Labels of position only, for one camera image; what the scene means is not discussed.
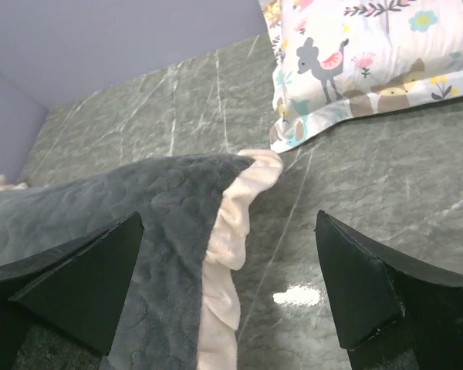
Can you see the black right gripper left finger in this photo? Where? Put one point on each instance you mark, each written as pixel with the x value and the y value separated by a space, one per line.
pixel 60 308

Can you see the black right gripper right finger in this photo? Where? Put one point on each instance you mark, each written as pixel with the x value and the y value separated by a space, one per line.
pixel 391 310

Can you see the animal print pillow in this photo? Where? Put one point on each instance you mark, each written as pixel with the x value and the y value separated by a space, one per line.
pixel 339 60

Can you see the grey and cream ruffled pillowcase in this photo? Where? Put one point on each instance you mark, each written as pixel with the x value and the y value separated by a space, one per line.
pixel 182 309

